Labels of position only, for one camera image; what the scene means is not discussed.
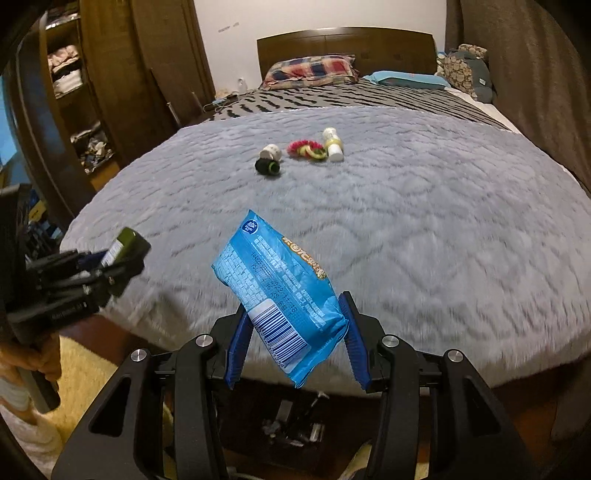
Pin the small white yellow bottle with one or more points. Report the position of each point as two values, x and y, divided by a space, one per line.
333 145

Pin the grey fluffy blanket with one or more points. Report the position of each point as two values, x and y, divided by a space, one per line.
453 234

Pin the grey black patterned bedsheet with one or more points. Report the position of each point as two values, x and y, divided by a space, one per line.
437 101

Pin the dark wooden headboard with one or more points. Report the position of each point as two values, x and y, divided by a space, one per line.
374 48

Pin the red blue checkered pillow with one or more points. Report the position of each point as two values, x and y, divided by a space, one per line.
311 71

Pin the person's left hand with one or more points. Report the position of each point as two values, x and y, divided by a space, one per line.
45 359

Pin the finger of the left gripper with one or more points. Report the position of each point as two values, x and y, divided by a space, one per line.
103 282
63 265

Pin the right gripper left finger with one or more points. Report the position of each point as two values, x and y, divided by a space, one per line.
120 435

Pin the dark wooden wardrobe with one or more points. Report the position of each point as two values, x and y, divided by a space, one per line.
90 86

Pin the light blue pillow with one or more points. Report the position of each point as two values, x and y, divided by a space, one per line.
405 79

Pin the brown curtain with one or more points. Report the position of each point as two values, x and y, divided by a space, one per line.
539 59

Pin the black green tape roll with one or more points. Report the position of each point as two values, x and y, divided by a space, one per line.
267 167

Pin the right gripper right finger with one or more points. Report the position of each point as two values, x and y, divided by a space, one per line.
472 436

